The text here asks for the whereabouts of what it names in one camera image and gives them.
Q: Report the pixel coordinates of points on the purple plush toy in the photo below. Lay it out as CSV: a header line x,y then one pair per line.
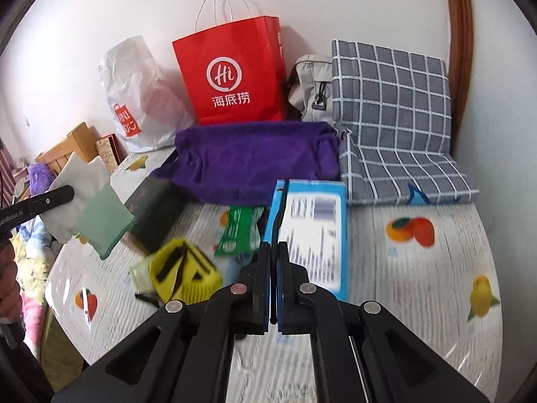
x,y
40,178

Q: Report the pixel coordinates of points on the person left hand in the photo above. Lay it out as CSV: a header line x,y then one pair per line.
x,y
11,302

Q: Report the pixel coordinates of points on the grey checkered fabric cushion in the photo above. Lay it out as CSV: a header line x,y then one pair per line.
x,y
392,111

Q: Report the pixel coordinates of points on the yellow black pouch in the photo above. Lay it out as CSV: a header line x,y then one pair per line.
x,y
181,271

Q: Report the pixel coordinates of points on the green tissue pack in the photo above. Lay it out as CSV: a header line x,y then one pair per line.
x,y
140,276

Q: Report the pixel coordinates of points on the brown wooden door frame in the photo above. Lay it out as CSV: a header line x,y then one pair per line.
x,y
460,64

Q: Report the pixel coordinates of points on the wooden headboard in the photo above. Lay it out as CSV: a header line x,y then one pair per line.
x,y
81,140

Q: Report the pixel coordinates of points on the beige grey backpack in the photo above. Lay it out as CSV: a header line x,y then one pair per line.
x,y
310,84

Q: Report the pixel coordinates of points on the red paper shopping bag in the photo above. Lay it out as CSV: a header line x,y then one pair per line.
x,y
235,72

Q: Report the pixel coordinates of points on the white glove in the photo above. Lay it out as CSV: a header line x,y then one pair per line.
x,y
86,179

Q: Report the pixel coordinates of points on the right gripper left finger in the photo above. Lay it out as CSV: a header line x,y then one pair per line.
x,y
182,353

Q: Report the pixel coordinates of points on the white Miniso plastic bag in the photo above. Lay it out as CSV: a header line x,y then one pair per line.
x,y
146,112

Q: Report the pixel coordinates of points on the purple towel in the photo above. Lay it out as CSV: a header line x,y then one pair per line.
x,y
240,164

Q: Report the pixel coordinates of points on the patterned book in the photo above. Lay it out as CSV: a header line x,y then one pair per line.
x,y
110,150

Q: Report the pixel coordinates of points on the dark green tea tin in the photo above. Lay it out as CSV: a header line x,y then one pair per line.
x,y
156,205

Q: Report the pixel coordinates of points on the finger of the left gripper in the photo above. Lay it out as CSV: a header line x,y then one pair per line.
x,y
40,204

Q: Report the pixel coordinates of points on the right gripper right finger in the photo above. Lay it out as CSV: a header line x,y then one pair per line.
x,y
362,353

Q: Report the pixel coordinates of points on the blue tissue pack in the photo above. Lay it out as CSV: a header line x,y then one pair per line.
x,y
314,226

